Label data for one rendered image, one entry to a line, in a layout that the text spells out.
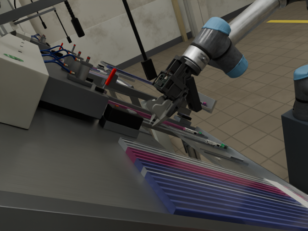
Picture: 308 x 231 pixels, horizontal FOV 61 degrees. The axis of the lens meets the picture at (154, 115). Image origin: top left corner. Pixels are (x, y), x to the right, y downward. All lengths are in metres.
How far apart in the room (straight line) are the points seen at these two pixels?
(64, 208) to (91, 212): 0.02
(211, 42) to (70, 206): 0.64
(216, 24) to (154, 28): 4.43
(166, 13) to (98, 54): 1.51
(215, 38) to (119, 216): 0.63
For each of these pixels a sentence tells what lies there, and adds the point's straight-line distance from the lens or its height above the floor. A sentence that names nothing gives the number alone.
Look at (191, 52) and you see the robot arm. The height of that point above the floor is 1.10.
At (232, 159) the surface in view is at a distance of 0.87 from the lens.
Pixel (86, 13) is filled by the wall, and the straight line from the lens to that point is 4.86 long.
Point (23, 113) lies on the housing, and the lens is 0.38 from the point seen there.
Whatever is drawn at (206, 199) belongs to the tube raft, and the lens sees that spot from 0.38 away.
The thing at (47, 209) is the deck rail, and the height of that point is 1.20.
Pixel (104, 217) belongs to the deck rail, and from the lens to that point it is 0.23.
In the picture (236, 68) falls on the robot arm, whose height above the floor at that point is 1.00.
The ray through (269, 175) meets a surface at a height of 0.73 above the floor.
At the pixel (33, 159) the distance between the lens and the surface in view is 0.31.
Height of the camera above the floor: 1.33
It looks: 27 degrees down
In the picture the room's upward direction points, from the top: 21 degrees counter-clockwise
